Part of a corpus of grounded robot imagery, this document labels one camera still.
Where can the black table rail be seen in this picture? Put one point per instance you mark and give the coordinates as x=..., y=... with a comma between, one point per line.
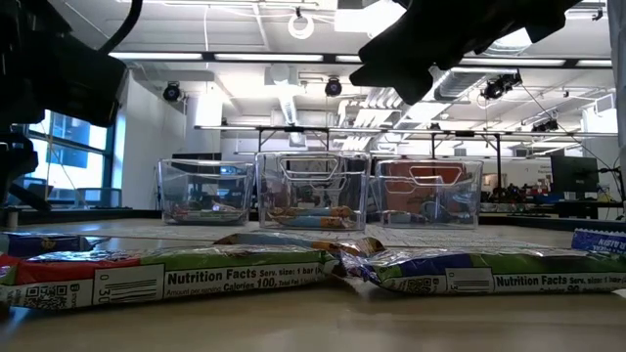
x=98, y=215
x=538, y=221

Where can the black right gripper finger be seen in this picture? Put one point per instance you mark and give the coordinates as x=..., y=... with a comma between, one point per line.
x=401, y=80
x=391, y=44

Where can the black desk monitor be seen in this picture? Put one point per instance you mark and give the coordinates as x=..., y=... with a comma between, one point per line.
x=574, y=173

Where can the silver ventilation duct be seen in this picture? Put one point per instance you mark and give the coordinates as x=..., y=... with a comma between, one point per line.
x=464, y=83

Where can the grey frame post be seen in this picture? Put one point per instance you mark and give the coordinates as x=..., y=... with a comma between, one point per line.
x=620, y=98

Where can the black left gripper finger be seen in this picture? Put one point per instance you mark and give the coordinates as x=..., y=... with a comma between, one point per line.
x=14, y=161

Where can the black ceiling camera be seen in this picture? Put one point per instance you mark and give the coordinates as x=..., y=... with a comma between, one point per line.
x=500, y=86
x=545, y=125
x=171, y=91
x=333, y=87

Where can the orange cabinet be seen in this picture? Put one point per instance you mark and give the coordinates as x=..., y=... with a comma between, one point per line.
x=396, y=190

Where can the clear plastic bin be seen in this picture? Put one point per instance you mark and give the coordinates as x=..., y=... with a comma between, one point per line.
x=313, y=186
x=205, y=186
x=430, y=195

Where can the blue chewy granola bar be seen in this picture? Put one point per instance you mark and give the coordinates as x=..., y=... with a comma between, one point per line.
x=39, y=244
x=489, y=278
x=599, y=242
x=403, y=217

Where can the long hanging light strip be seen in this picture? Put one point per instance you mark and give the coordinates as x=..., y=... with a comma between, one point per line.
x=235, y=127

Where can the large window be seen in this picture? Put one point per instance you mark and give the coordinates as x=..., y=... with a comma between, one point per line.
x=73, y=171

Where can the long ceiling light bar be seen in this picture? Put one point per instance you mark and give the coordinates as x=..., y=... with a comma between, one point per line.
x=269, y=57

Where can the black overhead frame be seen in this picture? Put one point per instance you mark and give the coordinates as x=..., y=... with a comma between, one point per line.
x=293, y=129
x=498, y=156

